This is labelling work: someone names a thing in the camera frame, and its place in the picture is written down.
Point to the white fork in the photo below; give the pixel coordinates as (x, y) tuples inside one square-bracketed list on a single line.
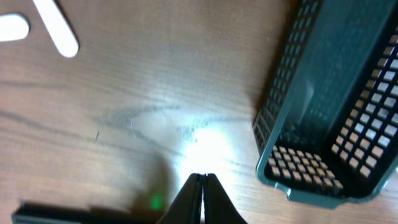
[(58, 28), (14, 27)]

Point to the black perforated plastic basket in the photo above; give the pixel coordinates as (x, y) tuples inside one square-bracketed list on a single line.
[(327, 130)]

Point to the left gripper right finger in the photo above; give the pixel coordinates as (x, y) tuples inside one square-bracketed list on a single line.
[(219, 209)]

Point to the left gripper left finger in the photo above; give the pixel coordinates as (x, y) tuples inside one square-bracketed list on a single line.
[(186, 207)]

